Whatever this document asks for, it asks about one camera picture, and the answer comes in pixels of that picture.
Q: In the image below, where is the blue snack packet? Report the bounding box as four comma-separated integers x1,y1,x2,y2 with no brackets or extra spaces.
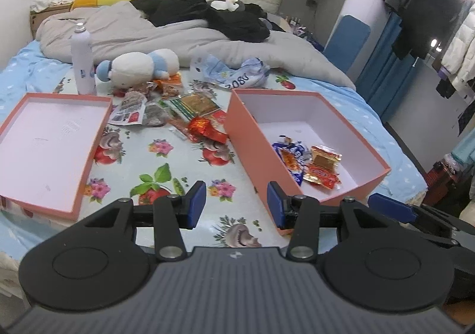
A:
272,137,311,187

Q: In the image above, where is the grey duvet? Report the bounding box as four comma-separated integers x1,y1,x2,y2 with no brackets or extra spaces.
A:
35,0,357,92

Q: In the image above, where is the cream knitted blanket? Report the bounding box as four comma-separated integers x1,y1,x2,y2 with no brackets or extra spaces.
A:
0,249,26,298

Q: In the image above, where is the shallow pink box lid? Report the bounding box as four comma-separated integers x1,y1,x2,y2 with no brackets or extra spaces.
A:
0,93,113,222

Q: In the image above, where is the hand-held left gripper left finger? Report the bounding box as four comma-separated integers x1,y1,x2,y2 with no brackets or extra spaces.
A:
76,181,206,262

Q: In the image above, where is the white crumpled garment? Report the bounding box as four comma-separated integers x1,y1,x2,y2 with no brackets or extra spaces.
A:
30,0,78,13

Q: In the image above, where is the teal cloth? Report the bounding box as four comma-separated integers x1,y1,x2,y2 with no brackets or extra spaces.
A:
451,134,475,171

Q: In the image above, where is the black hanging coat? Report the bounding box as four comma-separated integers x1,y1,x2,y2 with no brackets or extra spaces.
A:
391,0,464,60

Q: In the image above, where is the dark snack packet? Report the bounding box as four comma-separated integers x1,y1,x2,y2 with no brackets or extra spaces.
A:
143,102,172,128

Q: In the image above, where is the black white printed packet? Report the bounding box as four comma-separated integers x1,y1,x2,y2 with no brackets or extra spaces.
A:
107,92,146,127

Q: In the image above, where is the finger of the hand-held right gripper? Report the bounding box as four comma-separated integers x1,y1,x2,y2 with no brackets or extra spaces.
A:
368,193,475,236

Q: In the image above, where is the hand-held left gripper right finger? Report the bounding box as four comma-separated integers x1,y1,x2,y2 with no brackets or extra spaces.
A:
267,181,398,262

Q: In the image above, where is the white spray bottle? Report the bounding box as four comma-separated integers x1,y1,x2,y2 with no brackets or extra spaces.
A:
70,23,97,95

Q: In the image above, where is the white grey plush toy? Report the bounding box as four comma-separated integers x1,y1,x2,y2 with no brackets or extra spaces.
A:
210,0,242,12

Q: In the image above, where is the red bag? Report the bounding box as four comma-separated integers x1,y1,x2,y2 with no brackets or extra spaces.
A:
427,160,457,205

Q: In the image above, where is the red foil snack packet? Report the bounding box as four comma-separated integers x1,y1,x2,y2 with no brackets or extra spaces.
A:
186,116,228,144

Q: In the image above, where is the deep pink box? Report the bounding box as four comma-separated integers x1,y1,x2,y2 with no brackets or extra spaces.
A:
224,88,391,235

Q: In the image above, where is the brown clear snack packet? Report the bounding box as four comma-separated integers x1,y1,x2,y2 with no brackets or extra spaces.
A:
169,118,194,141

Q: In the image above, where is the white blue plush toy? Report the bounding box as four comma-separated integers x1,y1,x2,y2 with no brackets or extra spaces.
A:
96,49,181,89

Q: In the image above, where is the black clothing pile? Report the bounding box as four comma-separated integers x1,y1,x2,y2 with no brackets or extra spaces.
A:
130,0,271,42

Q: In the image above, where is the cardboard box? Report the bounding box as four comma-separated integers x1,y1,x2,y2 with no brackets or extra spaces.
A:
30,4,73,40

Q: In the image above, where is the cream bag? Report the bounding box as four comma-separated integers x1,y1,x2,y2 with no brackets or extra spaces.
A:
460,201,475,223

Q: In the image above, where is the red gold snack packet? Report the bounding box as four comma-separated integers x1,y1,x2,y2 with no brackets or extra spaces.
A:
302,145,343,191

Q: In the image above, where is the white puffer jacket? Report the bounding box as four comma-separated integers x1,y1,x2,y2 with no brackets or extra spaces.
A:
441,9,475,97

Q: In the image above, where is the crumpled blue white plastic bag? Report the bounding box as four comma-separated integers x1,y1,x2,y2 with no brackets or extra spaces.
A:
190,54,271,90

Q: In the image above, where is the green edged brown snack packet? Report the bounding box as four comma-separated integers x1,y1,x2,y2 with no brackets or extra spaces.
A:
162,93,220,123

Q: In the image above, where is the blue curtain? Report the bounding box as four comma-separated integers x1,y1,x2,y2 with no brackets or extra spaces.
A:
356,15,412,123

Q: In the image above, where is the cluttered bedside table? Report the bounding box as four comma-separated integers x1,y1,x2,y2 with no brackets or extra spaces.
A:
282,15,325,51

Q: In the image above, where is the small brown snack packet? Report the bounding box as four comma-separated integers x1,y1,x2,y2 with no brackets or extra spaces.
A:
125,82,156,102

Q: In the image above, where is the blue chair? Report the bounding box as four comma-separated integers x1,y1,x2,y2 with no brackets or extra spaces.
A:
323,15,372,73

